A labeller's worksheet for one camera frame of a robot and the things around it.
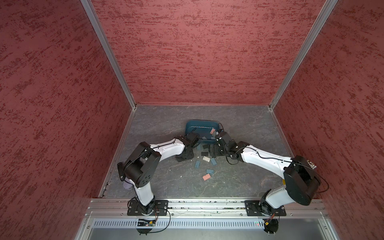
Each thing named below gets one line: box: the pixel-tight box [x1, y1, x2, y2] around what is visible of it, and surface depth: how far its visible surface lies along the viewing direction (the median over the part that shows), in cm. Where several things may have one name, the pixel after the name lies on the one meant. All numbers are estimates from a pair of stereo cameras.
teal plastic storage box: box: [185, 119, 219, 144], surface depth 106 cm
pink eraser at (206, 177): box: [202, 173, 211, 181], surface depth 87 cm
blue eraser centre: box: [194, 160, 201, 168], surface depth 91 cm
